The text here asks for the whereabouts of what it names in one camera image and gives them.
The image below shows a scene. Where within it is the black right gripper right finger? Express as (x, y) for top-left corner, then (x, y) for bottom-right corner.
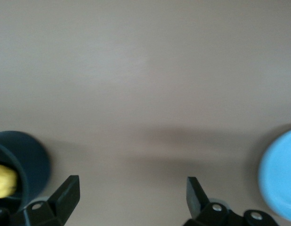
(182, 176), (277, 226)

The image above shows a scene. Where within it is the yellow potato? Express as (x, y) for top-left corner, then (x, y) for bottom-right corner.
(0, 163), (18, 199)

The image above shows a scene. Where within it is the dark blue pot, blue handle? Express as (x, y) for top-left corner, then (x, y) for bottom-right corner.
(0, 130), (51, 210)

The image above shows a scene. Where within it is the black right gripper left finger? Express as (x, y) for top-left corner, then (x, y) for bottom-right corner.
(0, 175), (81, 226)

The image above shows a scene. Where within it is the blue round plate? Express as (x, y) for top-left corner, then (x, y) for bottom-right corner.
(258, 128), (291, 223)

